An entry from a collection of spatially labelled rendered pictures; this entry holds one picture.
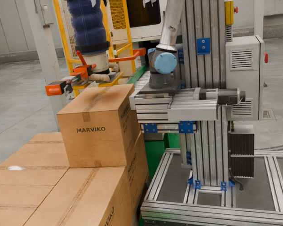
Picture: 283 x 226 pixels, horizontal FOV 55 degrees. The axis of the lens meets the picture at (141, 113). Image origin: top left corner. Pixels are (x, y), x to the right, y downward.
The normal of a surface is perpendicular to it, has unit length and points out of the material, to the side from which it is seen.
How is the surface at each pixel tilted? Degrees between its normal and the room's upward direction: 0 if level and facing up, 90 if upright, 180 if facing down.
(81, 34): 74
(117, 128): 90
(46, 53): 88
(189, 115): 90
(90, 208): 0
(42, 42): 90
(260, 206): 0
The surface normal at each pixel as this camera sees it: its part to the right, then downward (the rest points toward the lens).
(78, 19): -0.45, 0.06
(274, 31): -0.29, 0.37
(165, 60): 0.14, 0.45
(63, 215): -0.13, -0.93
